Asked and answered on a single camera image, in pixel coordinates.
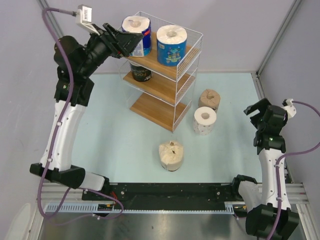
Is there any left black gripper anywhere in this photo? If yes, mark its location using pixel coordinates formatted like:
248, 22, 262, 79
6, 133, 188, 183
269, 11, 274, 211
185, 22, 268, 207
78, 23, 143, 78

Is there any dark blue paper roll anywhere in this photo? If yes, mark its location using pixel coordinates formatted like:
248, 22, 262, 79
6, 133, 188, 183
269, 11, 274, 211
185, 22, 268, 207
121, 15, 152, 58

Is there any black paper roll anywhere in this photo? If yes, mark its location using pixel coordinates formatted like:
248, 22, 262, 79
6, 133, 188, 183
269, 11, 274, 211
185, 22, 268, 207
129, 61, 152, 82

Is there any light blue paper roll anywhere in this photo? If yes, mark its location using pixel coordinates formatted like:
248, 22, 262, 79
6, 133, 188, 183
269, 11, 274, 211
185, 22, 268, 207
156, 25, 188, 67

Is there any beige paper roll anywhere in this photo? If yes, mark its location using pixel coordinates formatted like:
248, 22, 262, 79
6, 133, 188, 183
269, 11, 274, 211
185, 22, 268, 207
158, 140, 184, 172

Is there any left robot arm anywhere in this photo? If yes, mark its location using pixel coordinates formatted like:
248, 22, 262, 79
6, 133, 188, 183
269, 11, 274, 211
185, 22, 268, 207
29, 23, 143, 200

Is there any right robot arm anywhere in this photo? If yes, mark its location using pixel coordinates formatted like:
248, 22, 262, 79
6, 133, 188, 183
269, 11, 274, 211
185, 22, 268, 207
230, 98, 300, 240

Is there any brown wrapped paper roll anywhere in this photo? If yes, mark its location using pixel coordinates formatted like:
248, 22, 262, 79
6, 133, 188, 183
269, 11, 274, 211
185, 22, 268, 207
198, 89, 221, 113

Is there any white dotted paper roll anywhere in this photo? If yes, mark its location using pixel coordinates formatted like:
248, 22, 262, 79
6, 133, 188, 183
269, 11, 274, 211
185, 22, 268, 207
193, 106, 217, 136

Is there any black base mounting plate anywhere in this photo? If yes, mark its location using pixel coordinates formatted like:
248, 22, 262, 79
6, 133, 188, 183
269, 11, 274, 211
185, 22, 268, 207
81, 182, 261, 211

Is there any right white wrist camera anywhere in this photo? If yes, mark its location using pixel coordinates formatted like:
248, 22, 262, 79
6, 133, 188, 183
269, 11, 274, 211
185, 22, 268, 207
282, 98, 297, 119

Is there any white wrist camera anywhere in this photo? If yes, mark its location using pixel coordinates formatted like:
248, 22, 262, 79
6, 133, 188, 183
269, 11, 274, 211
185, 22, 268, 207
282, 98, 297, 119
75, 4, 101, 36

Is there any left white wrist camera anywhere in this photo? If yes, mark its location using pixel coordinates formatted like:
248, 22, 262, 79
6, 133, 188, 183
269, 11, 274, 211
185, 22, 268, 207
75, 4, 101, 36

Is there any white wire wooden shelf rack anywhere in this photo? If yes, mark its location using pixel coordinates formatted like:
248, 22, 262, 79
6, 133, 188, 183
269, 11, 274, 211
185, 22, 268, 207
118, 11, 203, 132

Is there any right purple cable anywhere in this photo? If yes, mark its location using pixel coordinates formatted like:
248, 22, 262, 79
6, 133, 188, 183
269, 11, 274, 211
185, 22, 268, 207
262, 100, 320, 240

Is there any purple cable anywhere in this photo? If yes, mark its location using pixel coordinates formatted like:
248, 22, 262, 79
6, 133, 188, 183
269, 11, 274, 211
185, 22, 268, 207
262, 100, 320, 240
36, 7, 124, 221

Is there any grey slotted cable duct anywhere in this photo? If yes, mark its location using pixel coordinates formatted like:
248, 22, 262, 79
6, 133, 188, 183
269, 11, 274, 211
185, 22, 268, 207
59, 202, 247, 215

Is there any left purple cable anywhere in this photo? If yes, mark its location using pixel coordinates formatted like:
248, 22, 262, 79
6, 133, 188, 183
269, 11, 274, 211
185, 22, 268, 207
36, 7, 124, 221

